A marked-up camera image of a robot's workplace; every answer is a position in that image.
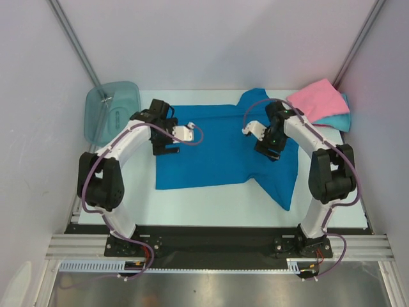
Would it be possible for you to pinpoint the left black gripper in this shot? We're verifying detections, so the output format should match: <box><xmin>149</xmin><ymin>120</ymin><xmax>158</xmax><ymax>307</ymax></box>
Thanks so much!
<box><xmin>151</xmin><ymin>118</ymin><xmax>180</xmax><ymax>155</ymax></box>

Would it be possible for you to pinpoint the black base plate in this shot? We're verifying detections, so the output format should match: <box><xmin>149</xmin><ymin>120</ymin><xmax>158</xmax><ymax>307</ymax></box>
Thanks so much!
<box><xmin>65</xmin><ymin>224</ymin><xmax>372</xmax><ymax>271</ymax></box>

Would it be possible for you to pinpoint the teal transparent plastic bin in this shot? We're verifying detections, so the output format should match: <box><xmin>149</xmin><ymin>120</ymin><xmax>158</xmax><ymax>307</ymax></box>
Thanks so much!
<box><xmin>84</xmin><ymin>81</ymin><xmax>141</xmax><ymax>147</ymax></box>

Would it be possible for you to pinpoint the aluminium front rail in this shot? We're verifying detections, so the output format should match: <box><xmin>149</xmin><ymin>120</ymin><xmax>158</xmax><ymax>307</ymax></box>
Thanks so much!
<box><xmin>45</xmin><ymin>234</ymin><xmax>394</xmax><ymax>262</ymax></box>

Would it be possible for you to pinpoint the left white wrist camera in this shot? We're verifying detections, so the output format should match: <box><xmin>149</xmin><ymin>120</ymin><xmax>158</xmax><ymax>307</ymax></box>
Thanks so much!
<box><xmin>172</xmin><ymin>122</ymin><xmax>195</xmax><ymax>143</ymax></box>

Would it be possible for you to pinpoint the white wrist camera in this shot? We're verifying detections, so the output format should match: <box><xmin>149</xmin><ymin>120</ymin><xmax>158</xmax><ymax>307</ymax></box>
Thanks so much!
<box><xmin>242</xmin><ymin>120</ymin><xmax>266</xmax><ymax>141</ymax></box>
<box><xmin>172</xmin><ymin>122</ymin><xmax>195</xmax><ymax>143</ymax></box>

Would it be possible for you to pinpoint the right aluminium corner post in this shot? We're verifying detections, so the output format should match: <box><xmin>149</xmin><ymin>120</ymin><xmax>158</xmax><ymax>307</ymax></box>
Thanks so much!
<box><xmin>332</xmin><ymin>0</ymin><xmax>388</xmax><ymax>89</ymax></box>

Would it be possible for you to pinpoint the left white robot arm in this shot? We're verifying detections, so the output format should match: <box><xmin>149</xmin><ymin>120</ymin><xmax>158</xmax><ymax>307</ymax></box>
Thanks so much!
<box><xmin>77</xmin><ymin>99</ymin><xmax>183</xmax><ymax>256</ymax></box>

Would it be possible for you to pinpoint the light blue folded t shirt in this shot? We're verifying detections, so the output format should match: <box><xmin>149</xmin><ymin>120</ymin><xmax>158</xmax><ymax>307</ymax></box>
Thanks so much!
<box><xmin>313</xmin><ymin>113</ymin><xmax>351</xmax><ymax>132</ymax></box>

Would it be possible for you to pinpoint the purple cable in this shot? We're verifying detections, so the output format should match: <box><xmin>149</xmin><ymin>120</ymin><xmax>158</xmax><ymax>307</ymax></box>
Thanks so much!
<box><xmin>242</xmin><ymin>98</ymin><xmax>360</xmax><ymax>282</ymax></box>
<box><xmin>81</xmin><ymin>123</ymin><xmax>205</xmax><ymax>284</ymax></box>

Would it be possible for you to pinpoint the aluminium corner post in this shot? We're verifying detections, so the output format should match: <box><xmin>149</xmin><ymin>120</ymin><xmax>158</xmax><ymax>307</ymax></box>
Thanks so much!
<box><xmin>46</xmin><ymin>0</ymin><xmax>101</xmax><ymax>86</ymax></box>
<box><xmin>332</xmin><ymin>0</ymin><xmax>388</xmax><ymax>89</ymax></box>

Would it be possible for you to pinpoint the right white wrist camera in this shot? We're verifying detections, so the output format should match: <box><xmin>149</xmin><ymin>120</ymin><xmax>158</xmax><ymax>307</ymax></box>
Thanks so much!
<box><xmin>242</xmin><ymin>120</ymin><xmax>266</xmax><ymax>141</ymax></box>

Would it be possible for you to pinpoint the pink folded t shirt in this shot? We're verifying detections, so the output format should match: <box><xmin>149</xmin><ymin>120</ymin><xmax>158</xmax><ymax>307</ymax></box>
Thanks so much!
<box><xmin>286</xmin><ymin>79</ymin><xmax>350</xmax><ymax>123</ymax></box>

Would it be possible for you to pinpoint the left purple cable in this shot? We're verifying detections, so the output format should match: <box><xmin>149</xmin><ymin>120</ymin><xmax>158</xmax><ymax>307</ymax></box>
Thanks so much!
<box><xmin>81</xmin><ymin>123</ymin><xmax>205</xmax><ymax>284</ymax></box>

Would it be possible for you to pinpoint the left aluminium corner post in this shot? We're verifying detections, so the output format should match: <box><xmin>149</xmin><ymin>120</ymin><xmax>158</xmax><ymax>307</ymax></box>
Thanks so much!
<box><xmin>46</xmin><ymin>0</ymin><xmax>101</xmax><ymax>86</ymax></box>

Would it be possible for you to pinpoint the white slotted cable duct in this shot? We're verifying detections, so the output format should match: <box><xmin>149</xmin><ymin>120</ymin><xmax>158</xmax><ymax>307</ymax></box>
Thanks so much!
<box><xmin>59</xmin><ymin>260</ymin><xmax>316</xmax><ymax>274</ymax></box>

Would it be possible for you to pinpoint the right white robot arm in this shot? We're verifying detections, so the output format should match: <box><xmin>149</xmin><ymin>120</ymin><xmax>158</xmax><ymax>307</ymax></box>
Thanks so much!
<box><xmin>242</xmin><ymin>99</ymin><xmax>358</xmax><ymax>258</ymax></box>

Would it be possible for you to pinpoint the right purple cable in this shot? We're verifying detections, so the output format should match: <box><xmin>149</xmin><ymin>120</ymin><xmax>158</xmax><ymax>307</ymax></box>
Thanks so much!
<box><xmin>242</xmin><ymin>98</ymin><xmax>360</xmax><ymax>282</ymax></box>

